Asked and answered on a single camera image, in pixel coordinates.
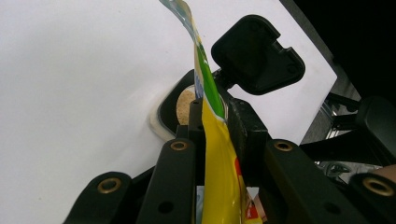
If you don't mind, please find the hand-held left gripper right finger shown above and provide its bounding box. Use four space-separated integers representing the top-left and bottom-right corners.
228 98 370 224

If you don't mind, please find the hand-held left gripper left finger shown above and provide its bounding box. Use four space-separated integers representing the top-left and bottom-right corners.
136 98 206 224

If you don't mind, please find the yellow sauce pouch green cap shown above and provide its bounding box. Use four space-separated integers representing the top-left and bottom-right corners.
158 0 265 224

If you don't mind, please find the clear seasoning jar black lid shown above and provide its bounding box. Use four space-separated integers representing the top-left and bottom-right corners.
148 13 306 143

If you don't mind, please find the white table cover sheet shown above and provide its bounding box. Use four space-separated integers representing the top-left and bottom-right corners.
0 0 339 224

